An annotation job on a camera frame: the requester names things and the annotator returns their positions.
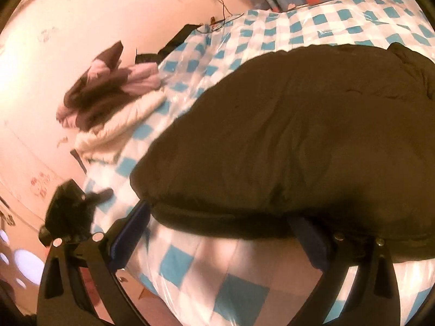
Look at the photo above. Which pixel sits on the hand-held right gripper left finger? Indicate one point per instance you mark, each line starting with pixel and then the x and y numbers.
pixel 131 234

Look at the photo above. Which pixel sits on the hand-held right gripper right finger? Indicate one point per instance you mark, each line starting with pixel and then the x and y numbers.
pixel 311 241

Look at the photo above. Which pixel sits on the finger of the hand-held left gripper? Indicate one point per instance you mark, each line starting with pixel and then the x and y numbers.
pixel 102 196

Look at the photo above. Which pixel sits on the black puffer jacket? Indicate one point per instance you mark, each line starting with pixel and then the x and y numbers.
pixel 272 125

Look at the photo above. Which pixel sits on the white jacket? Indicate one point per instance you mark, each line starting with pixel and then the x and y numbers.
pixel 112 132

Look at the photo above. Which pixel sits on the blue white checked quilt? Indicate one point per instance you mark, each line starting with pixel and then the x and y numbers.
pixel 204 278

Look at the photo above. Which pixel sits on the brown pink jacket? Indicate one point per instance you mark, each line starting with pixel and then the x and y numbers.
pixel 102 85

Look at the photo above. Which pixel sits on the black clothing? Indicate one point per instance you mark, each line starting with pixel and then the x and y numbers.
pixel 176 37

